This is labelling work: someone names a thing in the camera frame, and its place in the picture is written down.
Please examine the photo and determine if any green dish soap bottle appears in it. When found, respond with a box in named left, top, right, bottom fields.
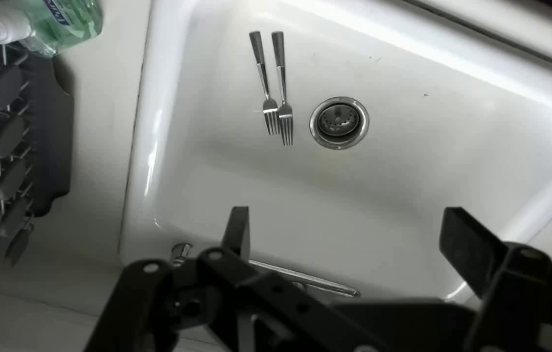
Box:
left=0, top=0, right=103, bottom=56

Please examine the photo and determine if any steel sink drain strainer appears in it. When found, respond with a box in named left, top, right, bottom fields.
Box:
left=308, top=95, right=369, bottom=150

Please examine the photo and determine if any right silver fork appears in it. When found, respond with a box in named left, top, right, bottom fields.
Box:
left=271, top=30, right=293, bottom=144

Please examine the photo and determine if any white ceramic sink basin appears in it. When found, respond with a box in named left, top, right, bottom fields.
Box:
left=119, top=0, right=552, bottom=300

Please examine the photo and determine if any silver fork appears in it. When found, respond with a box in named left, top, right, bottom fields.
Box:
left=271, top=30, right=293, bottom=144
left=248, top=30, right=277, bottom=134

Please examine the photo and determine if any black dish drying rack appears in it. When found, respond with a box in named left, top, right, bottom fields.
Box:
left=0, top=44, right=74, bottom=263

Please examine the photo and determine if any left silver fork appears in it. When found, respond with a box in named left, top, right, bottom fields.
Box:
left=248, top=30, right=277, bottom=134

